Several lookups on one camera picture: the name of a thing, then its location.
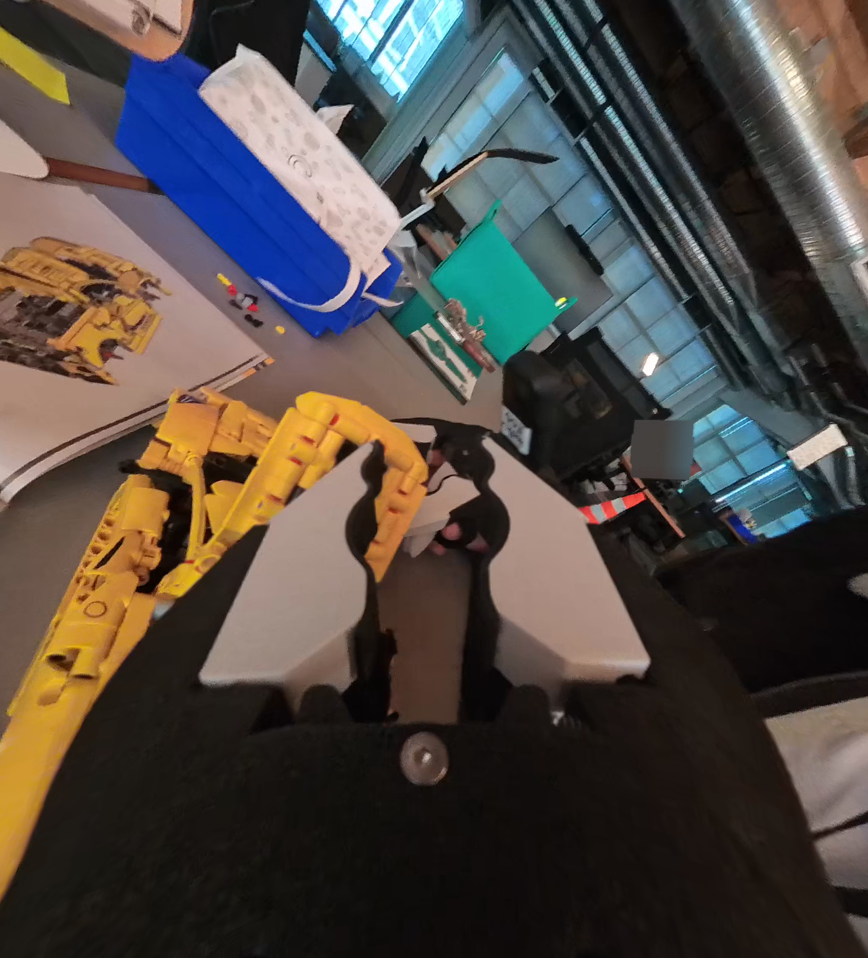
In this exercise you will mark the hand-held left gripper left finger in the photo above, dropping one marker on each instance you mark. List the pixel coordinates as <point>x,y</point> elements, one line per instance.
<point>284,599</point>

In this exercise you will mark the blue plastic bin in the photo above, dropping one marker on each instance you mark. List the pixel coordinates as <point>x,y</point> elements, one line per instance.
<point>216,187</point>

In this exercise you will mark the small wooden model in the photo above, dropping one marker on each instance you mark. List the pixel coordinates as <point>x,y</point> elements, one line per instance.
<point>464,329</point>

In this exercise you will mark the yellow sticky note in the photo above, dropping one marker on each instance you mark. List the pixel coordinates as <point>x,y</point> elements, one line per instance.
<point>7,52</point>

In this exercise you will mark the black mesh office chair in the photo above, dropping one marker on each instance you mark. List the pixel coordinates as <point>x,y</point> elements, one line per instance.
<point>598,419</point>

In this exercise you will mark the grey desk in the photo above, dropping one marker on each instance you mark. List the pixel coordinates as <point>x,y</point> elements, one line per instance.
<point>29,569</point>

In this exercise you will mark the building instruction booklet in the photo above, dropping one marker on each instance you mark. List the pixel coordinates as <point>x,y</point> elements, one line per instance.
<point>67,224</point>

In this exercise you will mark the orange traffic cone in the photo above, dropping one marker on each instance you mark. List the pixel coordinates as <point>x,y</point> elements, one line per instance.
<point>613,507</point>

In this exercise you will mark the silver ventilation duct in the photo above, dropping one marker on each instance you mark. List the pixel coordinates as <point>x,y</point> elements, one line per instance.
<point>778,150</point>

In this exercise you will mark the green white booklet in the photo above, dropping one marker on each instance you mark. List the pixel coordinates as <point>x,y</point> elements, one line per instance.
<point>441,359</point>

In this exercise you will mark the scattered small brick pieces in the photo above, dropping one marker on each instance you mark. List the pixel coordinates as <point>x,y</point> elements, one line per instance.
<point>243,299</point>

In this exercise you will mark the person's right hand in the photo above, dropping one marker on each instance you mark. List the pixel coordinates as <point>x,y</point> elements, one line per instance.
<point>441,543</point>

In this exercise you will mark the white printed paper bag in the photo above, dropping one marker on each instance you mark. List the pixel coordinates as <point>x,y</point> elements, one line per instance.
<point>299,142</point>

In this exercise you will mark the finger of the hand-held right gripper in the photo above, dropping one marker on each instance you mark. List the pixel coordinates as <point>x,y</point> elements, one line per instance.
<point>422,535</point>
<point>415,432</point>

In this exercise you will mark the yellow toy brick car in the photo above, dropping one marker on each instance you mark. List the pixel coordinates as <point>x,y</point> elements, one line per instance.
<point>104,599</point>

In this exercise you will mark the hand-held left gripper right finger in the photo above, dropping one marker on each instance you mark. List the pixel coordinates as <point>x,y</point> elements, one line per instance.
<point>568,599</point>

